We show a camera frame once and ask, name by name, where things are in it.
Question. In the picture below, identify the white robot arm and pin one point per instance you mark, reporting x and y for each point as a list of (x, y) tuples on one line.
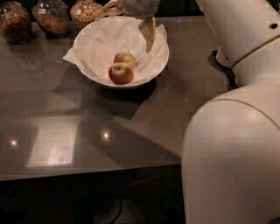
[(231, 154)]

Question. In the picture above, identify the rear stack paper bowls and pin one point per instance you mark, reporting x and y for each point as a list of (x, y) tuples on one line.
[(221, 58)]

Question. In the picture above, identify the leftmost glass cereal jar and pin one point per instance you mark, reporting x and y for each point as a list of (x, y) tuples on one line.
[(15, 23)]

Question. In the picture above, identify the white ceramic bowl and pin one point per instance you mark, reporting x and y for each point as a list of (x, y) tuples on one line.
[(159, 62)]

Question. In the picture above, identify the red apple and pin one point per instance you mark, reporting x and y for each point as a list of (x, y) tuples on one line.
[(120, 73)]

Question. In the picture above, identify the black rubber mat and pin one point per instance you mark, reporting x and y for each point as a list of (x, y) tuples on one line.
[(228, 72)]

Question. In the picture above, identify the glass cereal jar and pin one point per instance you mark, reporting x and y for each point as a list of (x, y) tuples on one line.
[(15, 23), (83, 12), (52, 17)]

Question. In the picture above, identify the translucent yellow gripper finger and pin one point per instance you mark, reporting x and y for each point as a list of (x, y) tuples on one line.
[(111, 8), (148, 29)]

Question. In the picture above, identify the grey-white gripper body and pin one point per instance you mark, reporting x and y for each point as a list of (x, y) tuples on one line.
[(141, 7)]

